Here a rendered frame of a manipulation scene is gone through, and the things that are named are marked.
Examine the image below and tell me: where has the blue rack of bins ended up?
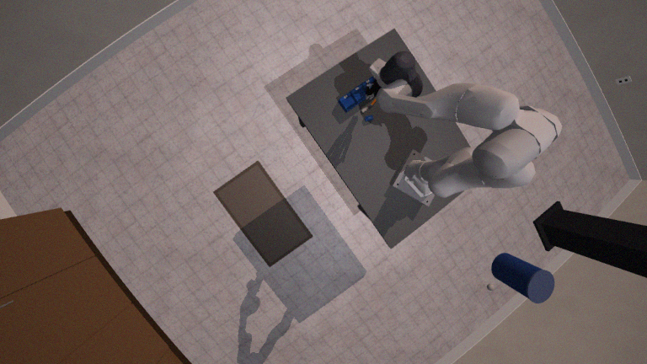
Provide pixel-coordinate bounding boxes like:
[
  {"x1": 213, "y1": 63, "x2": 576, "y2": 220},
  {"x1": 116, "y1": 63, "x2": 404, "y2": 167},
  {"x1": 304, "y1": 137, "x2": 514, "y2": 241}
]
[{"x1": 338, "y1": 76, "x2": 375, "y2": 113}]

